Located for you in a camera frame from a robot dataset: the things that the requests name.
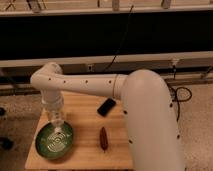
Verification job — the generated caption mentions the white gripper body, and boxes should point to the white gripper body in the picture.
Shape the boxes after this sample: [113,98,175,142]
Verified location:
[42,91,64,111]

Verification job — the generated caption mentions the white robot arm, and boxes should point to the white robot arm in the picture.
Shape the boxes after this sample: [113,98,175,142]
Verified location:
[30,62,186,171]

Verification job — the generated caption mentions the green ceramic bowl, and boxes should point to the green ceramic bowl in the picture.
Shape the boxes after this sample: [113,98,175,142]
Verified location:
[35,122,74,160]

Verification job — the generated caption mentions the wooden table board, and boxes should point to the wooden table board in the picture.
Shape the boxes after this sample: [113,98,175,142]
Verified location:
[25,92,133,171]

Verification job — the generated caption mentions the black rectangular device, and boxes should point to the black rectangular device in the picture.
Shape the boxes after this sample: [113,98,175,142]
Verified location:
[97,98,116,117]

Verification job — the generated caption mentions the brown oblong object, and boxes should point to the brown oblong object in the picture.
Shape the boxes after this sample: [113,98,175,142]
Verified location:
[99,127,108,151]

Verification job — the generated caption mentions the black hanging cable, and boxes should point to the black hanging cable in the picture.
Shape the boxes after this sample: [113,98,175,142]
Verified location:
[101,3,135,73]

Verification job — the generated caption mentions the black floor cables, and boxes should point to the black floor cables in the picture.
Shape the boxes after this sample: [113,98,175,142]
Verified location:
[168,85,193,123]

